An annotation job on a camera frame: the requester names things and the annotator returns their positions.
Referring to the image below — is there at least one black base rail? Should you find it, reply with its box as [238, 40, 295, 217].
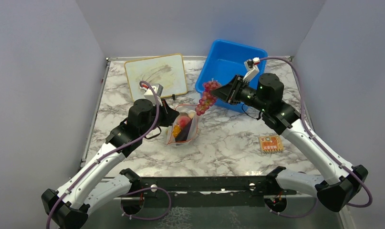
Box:
[121, 176, 296, 209]

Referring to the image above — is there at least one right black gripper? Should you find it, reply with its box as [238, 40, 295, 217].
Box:
[210, 74, 269, 113]

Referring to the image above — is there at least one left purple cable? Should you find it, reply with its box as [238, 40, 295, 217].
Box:
[45, 81, 161, 229]

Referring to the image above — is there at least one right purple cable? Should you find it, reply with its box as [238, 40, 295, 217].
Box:
[259, 56, 373, 208]

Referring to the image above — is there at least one blue plastic bin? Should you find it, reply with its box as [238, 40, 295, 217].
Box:
[195, 40, 268, 112]

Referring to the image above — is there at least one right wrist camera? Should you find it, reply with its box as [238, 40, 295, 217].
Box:
[243, 57, 260, 83]

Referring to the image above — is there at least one clear zip top bag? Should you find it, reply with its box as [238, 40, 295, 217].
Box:
[166, 104, 201, 147]

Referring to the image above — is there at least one red grape bunch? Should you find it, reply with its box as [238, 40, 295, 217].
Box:
[195, 80, 221, 116]

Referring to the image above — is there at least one orange snack packet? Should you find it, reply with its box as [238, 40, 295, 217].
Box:
[259, 135, 284, 154]

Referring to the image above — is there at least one garlic bulb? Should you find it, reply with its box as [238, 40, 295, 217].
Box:
[188, 112, 196, 119]

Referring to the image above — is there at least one small whiteboard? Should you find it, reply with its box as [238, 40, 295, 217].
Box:
[124, 53, 188, 101]

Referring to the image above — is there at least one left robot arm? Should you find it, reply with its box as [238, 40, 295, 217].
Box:
[41, 99, 179, 229]

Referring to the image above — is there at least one purple eggplant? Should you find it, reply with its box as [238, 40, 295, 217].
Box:
[175, 121, 192, 142]

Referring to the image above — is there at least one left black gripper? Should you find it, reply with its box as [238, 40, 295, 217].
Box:
[140, 99, 180, 136]

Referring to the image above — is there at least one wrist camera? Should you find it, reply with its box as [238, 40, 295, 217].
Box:
[243, 57, 260, 83]
[143, 84, 164, 106]

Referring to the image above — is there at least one orange food piece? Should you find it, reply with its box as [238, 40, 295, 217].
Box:
[172, 125, 182, 138]

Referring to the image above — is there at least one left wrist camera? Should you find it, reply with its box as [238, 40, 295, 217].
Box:
[143, 84, 164, 106]

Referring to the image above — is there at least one pink peach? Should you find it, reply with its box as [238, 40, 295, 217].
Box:
[176, 115, 191, 129]

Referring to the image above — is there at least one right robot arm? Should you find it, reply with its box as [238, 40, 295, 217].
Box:
[211, 73, 368, 212]

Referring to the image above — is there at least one purple cable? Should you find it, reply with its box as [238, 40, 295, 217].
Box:
[259, 56, 373, 208]
[45, 81, 161, 229]

